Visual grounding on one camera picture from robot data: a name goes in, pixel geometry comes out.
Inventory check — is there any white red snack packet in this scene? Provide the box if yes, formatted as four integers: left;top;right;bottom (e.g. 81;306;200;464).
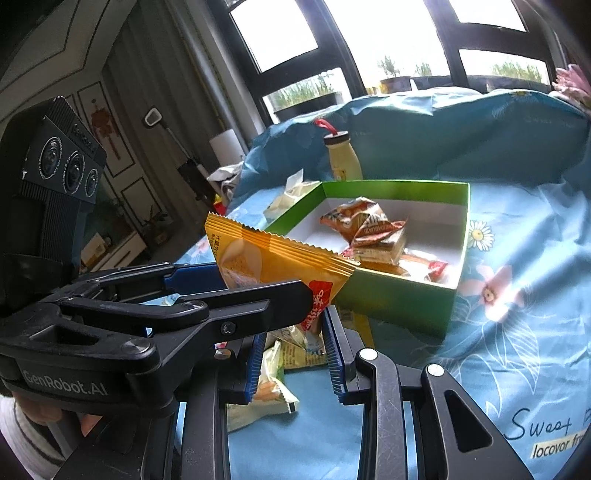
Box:
344;231;409;277

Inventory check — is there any clear biscuit stick packet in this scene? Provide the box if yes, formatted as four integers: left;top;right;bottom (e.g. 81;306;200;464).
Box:
402;249;450;283

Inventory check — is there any person's left forearm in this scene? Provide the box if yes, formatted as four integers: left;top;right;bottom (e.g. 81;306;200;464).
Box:
0;394;105;469

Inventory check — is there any orange yellow snack packet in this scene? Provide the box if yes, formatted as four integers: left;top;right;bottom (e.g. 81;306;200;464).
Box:
204;212;362;333

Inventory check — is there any yellow bottle with red loop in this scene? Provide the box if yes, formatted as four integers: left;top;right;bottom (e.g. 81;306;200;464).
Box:
315;119;363;182

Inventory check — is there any white cylinder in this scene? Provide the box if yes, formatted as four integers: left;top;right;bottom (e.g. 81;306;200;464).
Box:
210;130;247;169

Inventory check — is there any blue floral bedsheet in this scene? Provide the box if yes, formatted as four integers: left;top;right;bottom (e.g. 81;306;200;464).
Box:
185;88;591;480

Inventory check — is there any pink cloth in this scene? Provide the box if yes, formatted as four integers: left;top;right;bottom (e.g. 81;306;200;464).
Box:
551;65;591;112

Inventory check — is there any dark planter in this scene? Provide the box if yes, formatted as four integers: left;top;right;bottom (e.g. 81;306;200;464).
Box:
411;75;453;90
485;74;552;93

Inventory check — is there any white plastic bag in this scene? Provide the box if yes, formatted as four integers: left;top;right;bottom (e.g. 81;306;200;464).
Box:
208;161;245;188

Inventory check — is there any pale green snack packet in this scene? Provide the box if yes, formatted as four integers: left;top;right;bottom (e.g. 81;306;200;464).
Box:
226;342;301;432

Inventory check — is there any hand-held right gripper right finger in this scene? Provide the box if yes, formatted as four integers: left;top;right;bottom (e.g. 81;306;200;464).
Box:
322;305;536;480

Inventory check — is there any orange brown snack packet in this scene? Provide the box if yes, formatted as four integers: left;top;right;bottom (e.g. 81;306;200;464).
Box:
320;198;408;250

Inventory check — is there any red knot wall decoration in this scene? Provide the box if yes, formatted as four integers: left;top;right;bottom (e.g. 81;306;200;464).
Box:
90;104;114;139

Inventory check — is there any brown plant pot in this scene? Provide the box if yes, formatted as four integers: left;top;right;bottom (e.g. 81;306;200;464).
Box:
379;76;413;93

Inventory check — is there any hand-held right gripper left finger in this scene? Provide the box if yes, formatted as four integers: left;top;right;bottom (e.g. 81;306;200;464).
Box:
178;332;267;480

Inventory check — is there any upright vacuum cleaner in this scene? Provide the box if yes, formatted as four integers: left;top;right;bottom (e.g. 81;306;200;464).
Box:
143;107;213;204

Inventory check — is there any green cardboard box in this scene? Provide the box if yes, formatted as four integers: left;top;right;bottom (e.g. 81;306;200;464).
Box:
263;181;472;342

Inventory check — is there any white cabinet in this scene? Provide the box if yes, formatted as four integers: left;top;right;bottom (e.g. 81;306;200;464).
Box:
81;231;148;273

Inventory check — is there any grey curtain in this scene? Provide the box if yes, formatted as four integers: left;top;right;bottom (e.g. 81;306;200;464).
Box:
104;18;259;217

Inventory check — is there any white tissue pack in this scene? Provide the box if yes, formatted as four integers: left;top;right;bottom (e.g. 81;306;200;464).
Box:
263;168;321;224

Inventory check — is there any small potted plant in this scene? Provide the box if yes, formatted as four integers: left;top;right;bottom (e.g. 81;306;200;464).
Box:
143;208;169;245

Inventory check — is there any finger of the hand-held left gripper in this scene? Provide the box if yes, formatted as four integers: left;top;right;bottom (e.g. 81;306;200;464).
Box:
48;261;228;303
0;279;315;370

